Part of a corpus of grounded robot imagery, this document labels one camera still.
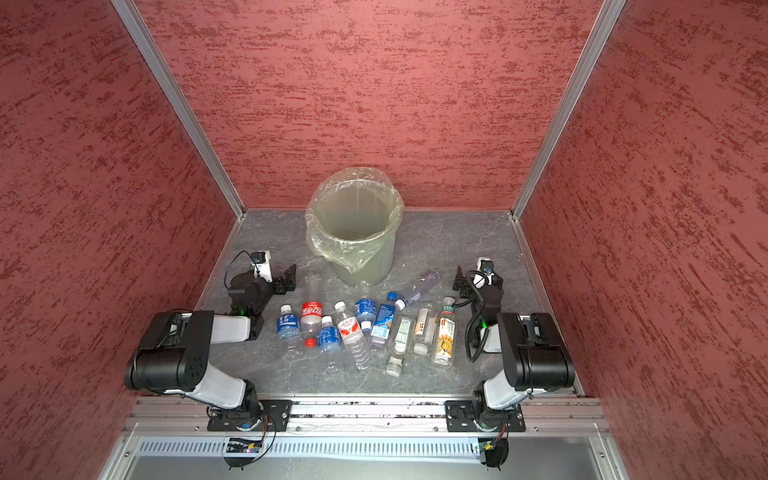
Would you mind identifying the right circuit board with wires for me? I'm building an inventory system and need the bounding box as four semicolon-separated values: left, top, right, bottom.
477;439;509;470

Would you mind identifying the circuit board with wires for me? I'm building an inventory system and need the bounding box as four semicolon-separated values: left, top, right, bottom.
223;438;264;469
477;439;509;470

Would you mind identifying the corner aluminium profile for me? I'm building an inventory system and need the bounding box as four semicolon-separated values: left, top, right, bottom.
511;0;626;222
111;0;247;220

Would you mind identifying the left circuit board with wires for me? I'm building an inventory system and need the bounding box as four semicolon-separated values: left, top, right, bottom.
223;438;264;469

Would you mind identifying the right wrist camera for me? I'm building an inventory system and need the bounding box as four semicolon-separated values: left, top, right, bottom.
473;257;503;288

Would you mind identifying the blue cap artesian bottle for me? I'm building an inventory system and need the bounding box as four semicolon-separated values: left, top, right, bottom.
370;292;399;348

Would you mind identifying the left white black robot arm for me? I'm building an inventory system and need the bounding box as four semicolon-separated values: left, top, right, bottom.
124;264;297;432

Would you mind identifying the blue Pocari label bottle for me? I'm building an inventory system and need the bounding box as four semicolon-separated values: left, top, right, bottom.
316;315;342;373

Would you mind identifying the sunflower label tea bottle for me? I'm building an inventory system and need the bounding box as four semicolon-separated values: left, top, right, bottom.
432;296;456;367

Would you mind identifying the clear purple tinted bottle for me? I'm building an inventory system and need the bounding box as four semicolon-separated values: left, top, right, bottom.
395;270;441;311

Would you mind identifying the right corner aluminium profile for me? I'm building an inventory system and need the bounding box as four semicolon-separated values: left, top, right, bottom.
511;0;626;222

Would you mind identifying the clear orange label bottle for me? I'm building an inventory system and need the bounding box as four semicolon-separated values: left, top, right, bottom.
413;301;437;356

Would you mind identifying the green white label bottle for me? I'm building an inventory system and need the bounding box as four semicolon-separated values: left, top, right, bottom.
385;315;415;378

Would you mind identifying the left corner aluminium profile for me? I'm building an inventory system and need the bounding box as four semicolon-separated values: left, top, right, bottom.
111;0;247;220

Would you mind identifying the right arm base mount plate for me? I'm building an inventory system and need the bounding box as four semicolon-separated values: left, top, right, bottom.
444;400;526;434

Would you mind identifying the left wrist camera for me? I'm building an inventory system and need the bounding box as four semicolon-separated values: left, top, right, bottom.
249;250;273;283

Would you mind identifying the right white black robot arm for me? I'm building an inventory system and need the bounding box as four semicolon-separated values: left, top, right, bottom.
446;258;576;433

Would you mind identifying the white red Wahaha bottle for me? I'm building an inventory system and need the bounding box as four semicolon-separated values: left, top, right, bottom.
333;301;373;371

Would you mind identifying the clear plastic bin liner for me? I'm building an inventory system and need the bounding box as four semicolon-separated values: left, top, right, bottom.
304;166;406;274

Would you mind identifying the blue label water bottle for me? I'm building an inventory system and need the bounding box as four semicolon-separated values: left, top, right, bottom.
355;281;377;335

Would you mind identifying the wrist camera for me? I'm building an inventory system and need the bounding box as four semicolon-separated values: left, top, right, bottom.
473;257;503;288
249;250;273;283

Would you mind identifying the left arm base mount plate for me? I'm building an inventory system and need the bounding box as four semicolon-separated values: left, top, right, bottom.
207;399;294;433

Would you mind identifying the red Coca-Cola label bottle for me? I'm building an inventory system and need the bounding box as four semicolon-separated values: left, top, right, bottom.
300;273;323;348

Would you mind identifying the white perforated vent strip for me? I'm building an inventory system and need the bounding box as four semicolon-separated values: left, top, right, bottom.
134;436;480;462

